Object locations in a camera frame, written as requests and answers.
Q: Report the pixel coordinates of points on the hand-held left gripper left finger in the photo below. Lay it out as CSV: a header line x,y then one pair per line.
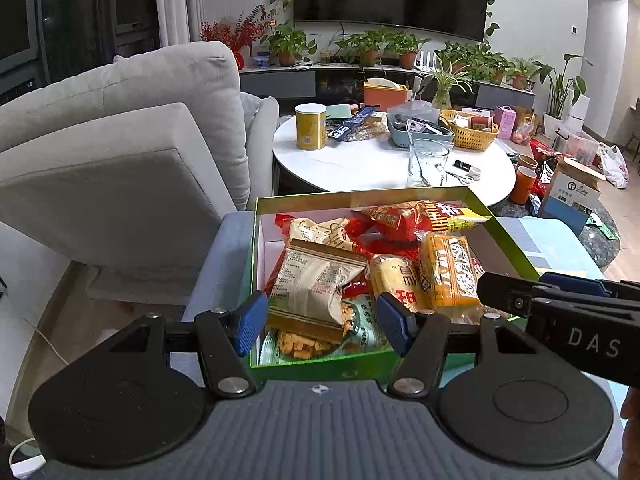
x,y
252,320

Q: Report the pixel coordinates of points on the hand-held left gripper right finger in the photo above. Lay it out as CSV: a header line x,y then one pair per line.
x,y
395,320

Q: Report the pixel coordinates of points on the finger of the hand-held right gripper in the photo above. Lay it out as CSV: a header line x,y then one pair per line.
x,y
505,295
575,281

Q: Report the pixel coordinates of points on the green bag of orange crisps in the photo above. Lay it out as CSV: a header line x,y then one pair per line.
x,y
360,330

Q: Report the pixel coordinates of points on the beige rice cracker packet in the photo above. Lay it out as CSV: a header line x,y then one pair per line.
x,y
395,275

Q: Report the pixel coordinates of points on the brown paper snack packet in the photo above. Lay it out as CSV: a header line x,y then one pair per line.
x,y
310,290

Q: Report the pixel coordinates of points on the red foil snack packet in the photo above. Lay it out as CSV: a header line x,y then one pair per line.
x,y
395,249

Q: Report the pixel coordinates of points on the green cardboard box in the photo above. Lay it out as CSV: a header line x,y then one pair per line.
x,y
325,366

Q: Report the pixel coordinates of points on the red and yellow snack packet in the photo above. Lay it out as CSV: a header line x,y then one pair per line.
x,y
415,215

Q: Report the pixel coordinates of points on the large red cracker bag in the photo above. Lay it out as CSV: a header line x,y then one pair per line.
x,y
315,232

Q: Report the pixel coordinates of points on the person's right hand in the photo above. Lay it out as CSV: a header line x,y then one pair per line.
x,y
631,435

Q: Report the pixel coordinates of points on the dark marble round table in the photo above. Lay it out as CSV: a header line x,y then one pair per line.
x,y
607,245

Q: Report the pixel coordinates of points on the brown and blue cardboard box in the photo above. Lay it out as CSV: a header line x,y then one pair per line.
x,y
570,197

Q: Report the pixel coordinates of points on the orange cup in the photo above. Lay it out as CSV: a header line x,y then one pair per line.
x,y
525,186

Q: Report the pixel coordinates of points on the white plastic bag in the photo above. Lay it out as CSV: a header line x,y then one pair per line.
x,y
612,165

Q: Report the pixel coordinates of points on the small tape roll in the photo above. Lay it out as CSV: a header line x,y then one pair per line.
x,y
474,173

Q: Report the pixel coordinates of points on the brown cup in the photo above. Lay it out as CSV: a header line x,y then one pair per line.
x,y
526,161

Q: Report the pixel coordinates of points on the small scissors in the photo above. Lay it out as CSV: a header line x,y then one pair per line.
x,y
457,175

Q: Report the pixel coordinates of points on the clear storage bin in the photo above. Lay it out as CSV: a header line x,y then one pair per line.
x,y
575,146

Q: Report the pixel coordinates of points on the small black stick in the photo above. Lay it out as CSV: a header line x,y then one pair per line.
x,y
462,164

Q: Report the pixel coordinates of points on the clear glass mug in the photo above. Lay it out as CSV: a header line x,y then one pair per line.
x,y
427,162

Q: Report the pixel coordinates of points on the white round coffee table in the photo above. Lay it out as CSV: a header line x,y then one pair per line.
x,y
360,160

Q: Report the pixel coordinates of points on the yellow woven basket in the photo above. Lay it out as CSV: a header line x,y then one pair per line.
x,y
470,132

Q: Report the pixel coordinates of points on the white air purifier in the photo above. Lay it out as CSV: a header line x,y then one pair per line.
x,y
580,108

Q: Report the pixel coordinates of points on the pink box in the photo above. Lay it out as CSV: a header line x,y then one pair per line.
x,y
505,121

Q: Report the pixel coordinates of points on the blue-grey plastic basket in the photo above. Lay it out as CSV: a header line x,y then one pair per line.
x,y
420,135

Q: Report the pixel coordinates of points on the grey sofa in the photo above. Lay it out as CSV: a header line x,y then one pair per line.
x,y
125,185

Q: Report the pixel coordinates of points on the tall plant in white pot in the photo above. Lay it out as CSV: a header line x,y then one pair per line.
x,y
560,85

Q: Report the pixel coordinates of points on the dark blue flat box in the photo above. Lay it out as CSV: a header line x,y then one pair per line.
x,y
356,124

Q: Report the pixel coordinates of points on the yellow can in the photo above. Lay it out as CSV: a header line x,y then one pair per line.
x,y
310,127

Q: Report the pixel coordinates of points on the spider plant in glass vase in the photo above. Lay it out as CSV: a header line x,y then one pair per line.
x,y
442,95

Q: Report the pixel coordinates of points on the potted green plant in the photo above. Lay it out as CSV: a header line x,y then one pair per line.
x,y
495,67
520,77
407,55
287,42
457,55
370,52

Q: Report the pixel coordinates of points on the pale green case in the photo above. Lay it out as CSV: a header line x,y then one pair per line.
x,y
338,112

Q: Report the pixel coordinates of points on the orange tissue box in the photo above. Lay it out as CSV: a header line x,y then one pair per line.
x,y
385,96

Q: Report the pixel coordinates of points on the white router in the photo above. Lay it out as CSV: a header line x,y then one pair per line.
x,y
427,61

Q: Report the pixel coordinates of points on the white charger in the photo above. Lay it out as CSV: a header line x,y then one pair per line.
x,y
27,460

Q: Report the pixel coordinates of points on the red berry decoration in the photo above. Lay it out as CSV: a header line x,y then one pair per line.
x,y
225,35

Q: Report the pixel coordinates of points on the white curtain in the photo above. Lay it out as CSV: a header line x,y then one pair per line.
x,y
175,5

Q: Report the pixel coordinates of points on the dark glass door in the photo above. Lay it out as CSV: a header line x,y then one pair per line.
x,y
65,10

